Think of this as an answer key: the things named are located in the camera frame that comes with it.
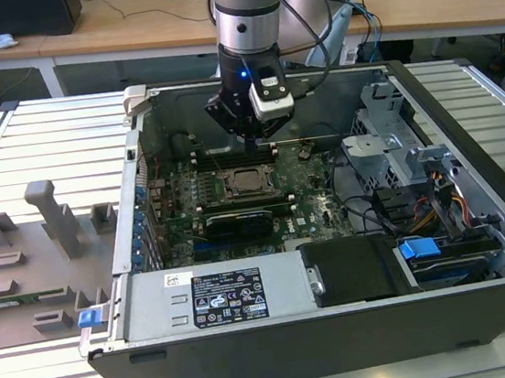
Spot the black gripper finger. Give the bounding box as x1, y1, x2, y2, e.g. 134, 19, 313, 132
252, 111, 297, 146
202, 88, 259, 167

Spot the black RAM slot bank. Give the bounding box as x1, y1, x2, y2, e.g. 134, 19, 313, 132
191, 142, 278, 170
197, 190, 293, 216

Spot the CPU socket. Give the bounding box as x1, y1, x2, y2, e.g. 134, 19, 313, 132
215, 161, 285, 203

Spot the grey case corner latch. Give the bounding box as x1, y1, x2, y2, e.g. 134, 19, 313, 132
121, 84, 152, 119

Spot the silver metal drive cage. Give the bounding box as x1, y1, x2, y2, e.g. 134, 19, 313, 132
334, 75, 460, 195

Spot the green motherboard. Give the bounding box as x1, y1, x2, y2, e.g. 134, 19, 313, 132
143, 137, 366, 271

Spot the black graphics card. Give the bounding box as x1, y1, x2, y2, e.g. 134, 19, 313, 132
203, 207, 278, 246

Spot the pale blue teach pendant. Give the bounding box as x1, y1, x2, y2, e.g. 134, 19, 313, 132
299, 4, 360, 68

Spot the long wooden desk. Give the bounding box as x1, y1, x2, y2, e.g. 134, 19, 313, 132
0, 0, 505, 96

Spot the hard disk in blue carrier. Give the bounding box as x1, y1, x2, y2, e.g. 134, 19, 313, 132
396, 225, 505, 294

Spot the silver power supply unit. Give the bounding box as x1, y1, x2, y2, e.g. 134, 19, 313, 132
114, 248, 320, 344

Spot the black open PC case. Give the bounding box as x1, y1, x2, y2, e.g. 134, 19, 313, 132
48, 40, 505, 378

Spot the blue case release latch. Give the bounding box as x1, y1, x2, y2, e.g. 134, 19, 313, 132
77, 308, 101, 330

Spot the grey parts rack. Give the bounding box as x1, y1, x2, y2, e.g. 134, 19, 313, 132
0, 171, 134, 352

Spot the green RAM stick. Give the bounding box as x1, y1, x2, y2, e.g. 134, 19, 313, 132
0, 287, 67, 309

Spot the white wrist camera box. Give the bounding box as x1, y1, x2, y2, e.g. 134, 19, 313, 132
246, 67, 296, 124

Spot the thin wire locking lever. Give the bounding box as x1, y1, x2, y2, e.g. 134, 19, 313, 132
209, 154, 226, 178

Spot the black internal cable bundle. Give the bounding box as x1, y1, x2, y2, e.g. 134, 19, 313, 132
328, 144, 400, 240

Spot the blue cable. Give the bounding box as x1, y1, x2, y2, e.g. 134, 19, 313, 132
349, 0, 388, 63

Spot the orange yellow red wire bundle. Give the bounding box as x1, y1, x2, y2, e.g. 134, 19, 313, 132
412, 189, 472, 231

